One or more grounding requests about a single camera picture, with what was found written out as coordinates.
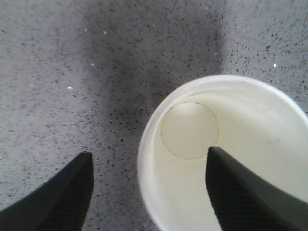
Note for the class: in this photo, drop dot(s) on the brown paper cup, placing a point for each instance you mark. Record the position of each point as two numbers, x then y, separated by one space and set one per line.
255 123

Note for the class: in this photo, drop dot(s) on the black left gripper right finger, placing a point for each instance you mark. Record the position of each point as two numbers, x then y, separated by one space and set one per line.
243 201

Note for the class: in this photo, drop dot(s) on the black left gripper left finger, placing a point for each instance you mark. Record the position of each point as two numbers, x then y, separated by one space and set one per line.
61 204

